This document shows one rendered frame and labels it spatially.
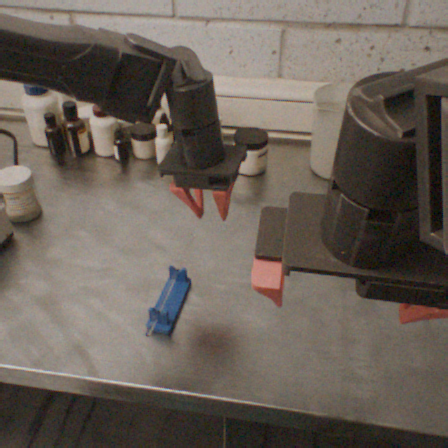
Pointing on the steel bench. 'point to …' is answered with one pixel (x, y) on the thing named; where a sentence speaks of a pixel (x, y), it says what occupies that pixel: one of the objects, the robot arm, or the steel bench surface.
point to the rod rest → (170, 302)
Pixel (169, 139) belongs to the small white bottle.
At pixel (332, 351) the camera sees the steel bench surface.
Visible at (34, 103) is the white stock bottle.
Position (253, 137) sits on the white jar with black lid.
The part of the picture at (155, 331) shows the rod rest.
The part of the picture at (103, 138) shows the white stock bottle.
